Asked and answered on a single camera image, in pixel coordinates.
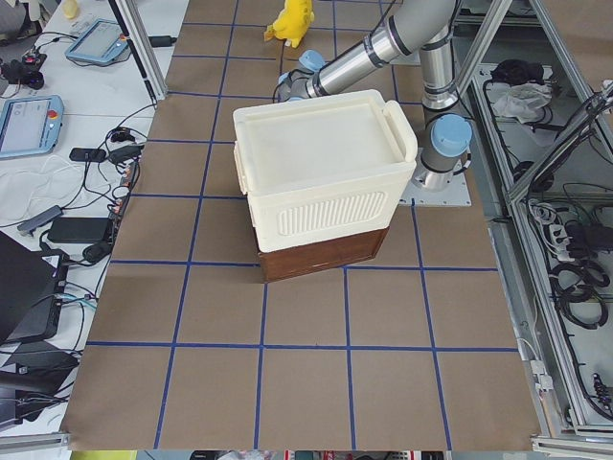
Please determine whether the black power adapter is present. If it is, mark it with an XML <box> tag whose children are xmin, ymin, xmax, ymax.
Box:
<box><xmin>47</xmin><ymin>217</ymin><xmax>110</xmax><ymax>243</ymax></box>

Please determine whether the yellow plush toy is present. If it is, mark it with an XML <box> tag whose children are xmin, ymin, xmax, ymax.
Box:
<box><xmin>263</xmin><ymin>0</ymin><xmax>315</xmax><ymax>49</ymax></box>

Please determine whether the dark wooden drawer cabinet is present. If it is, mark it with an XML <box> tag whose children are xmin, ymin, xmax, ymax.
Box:
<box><xmin>258</xmin><ymin>227</ymin><xmax>390</xmax><ymax>282</ymax></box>

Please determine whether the blue teach pendant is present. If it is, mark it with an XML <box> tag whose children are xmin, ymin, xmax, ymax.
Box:
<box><xmin>1</xmin><ymin>95</ymin><xmax>64</xmax><ymax>159</ymax></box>
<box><xmin>64</xmin><ymin>19</ymin><xmax>129</xmax><ymax>67</ymax></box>

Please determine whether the black laptop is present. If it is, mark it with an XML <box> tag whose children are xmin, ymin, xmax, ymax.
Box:
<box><xmin>1</xmin><ymin>234</ymin><xmax>68</xmax><ymax>345</ymax></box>

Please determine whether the blue teach pendant upper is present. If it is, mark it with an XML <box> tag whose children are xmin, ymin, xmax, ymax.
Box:
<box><xmin>64</xmin><ymin>19</ymin><xmax>129</xmax><ymax>67</ymax></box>

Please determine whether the blue teach pendant lower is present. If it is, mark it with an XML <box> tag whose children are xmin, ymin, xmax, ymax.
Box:
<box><xmin>1</xmin><ymin>95</ymin><xmax>64</xmax><ymax>159</ymax></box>

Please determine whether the white power strip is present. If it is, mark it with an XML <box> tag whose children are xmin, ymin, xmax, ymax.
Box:
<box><xmin>547</xmin><ymin>223</ymin><xmax>575</xmax><ymax>263</ymax></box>

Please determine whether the white crumpled cloth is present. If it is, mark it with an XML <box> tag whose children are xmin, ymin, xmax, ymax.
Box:
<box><xmin>492</xmin><ymin>82</ymin><xmax>552</xmax><ymax>124</ymax></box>

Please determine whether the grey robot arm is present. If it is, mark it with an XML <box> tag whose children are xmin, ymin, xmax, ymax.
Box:
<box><xmin>275</xmin><ymin>1</ymin><xmax>472</xmax><ymax>193</ymax></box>

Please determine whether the black cloth bundle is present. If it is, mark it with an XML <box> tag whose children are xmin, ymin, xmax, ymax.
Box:
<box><xmin>490</xmin><ymin>59</ymin><xmax>544</xmax><ymax>86</ymax></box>

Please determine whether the cream plastic storage box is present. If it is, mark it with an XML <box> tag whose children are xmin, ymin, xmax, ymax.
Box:
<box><xmin>233</xmin><ymin>90</ymin><xmax>418</xmax><ymax>253</ymax></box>

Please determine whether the grey usb hub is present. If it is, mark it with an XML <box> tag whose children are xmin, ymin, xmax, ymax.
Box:
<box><xmin>17</xmin><ymin>205</ymin><xmax>63</xmax><ymax>235</ymax></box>

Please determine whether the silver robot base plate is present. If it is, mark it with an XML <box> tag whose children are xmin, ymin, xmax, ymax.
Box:
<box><xmin>399</xmin><ymin>148</ymin><xmax>471</xmax><ymax>207</ymax></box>

